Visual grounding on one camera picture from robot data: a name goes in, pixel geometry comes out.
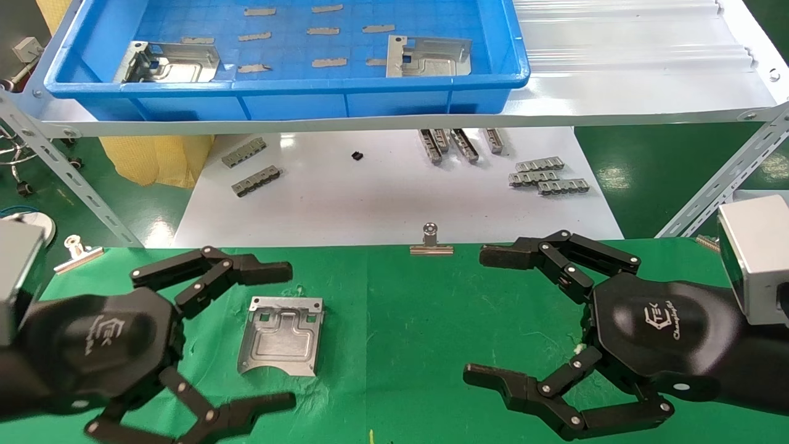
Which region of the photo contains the green cloth mat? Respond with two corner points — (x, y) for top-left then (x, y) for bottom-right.
(0, 237), (789, 444)

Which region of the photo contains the clear corrugated plastic sheet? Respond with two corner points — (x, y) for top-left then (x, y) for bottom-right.
(512, 0), (756, 72)

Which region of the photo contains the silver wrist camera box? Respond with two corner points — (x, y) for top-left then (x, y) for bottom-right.
(0, 218), (47, 347)
(716, 195), (789, 326)

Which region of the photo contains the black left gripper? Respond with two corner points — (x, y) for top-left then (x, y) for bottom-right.
(18, 245), (298, 444)

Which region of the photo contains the small white wall box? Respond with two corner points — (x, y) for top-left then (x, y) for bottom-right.
(13, 36), (44, 63)

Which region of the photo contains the chrome chair base with casters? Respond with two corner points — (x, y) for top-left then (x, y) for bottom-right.
(0, 126), (84, 199)

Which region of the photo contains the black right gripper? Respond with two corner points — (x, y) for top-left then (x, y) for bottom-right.
(462, 230), (744, 442)

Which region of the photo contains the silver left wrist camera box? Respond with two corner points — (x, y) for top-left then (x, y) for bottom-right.
(0, 218), (47, 347)

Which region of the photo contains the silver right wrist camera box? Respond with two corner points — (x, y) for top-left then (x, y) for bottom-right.
(716, 195), (789, 326)

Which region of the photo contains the stamped sheet metal part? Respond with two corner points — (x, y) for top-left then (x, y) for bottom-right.
(386, 35), (473, 79)
(113, 40), (222, 84)
(237, 295), (325, 377)

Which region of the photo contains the yellow mesh bag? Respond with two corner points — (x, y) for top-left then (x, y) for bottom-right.
(36, 0), (216, 190)

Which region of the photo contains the white round base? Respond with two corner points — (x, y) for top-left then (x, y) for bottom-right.
(11, 211), (57, 249)

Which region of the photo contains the blue plastic bin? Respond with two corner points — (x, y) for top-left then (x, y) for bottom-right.
(43, 0), (531, 123)

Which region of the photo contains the white metal shelf rack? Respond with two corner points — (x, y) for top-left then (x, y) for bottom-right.
(0, 0), (789, 249)

